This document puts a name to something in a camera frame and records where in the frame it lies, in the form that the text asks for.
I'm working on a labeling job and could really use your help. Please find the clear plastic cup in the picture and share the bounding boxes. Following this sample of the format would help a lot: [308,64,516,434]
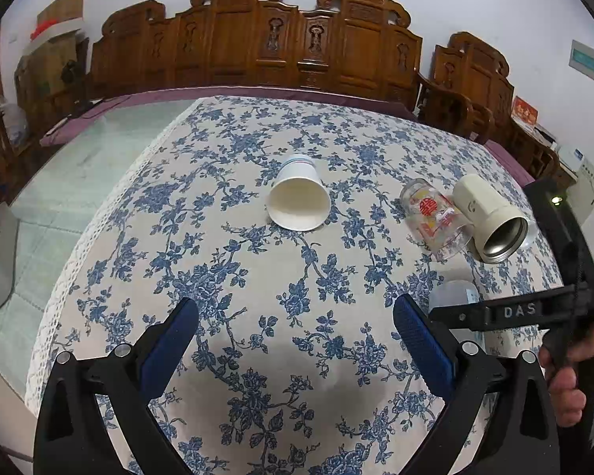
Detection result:
[428,280,486,351]

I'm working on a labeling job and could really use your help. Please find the glass cup red print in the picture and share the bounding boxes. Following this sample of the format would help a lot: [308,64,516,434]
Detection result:
[399,178,473,262]

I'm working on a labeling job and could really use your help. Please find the white paper cup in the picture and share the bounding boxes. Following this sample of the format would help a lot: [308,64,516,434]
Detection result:
[266,154,331,232]

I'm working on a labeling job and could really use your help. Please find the person's right hand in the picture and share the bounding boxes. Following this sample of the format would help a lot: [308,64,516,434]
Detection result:
[539,328,594,428]

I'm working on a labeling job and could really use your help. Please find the cream thermos tumbler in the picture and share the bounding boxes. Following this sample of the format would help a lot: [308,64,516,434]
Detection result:
[453,174,539,264]

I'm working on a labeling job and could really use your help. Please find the white box device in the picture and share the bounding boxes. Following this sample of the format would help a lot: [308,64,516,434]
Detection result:
[557,145,585,174]

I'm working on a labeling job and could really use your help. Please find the wooden side table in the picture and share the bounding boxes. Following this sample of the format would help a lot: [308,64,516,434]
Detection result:
[508,120,576,192]

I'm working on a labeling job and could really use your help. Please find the purple armchair cushion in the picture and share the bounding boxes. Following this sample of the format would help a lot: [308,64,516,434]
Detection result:
[484,139,534,186]

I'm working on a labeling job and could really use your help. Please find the red calendar card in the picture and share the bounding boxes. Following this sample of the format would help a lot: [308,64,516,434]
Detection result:
[511,95,539,125]

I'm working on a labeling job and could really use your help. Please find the blue floral tablecloth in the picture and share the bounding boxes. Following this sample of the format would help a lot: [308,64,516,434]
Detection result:
[25,97,561,474]

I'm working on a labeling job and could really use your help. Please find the carved wooden armchair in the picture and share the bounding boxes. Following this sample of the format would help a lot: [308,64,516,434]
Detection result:
[431,31,515,150]

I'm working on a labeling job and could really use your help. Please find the purple sofa cushion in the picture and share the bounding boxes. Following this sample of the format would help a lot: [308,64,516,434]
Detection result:
[39,85,417,148]

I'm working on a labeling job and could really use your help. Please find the large cardboard box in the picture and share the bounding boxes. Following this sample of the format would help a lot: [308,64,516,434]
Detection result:
[15,32,90,108]

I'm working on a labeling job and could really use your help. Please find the carved wooden sofa bench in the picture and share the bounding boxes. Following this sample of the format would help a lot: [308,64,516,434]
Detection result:
[17,0,474,132]

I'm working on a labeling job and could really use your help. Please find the top cardboard box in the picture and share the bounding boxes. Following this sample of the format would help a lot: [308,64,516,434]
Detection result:
[37,0,83,25]

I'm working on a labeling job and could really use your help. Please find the white wall cabinet panel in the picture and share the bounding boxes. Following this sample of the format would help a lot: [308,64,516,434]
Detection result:
[567,160,594,225]

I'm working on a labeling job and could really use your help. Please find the grey wall electrical panel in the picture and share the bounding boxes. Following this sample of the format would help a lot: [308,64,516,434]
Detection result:
[569,40,594,81]

